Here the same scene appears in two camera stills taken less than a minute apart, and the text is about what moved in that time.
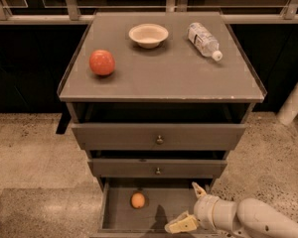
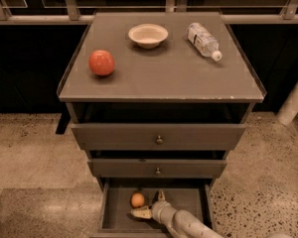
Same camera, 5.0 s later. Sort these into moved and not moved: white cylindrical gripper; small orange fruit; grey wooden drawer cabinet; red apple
Moved: white cylindrical gripper
Not moved: red apple; small orange fruit; grey wooden drawer cabinet
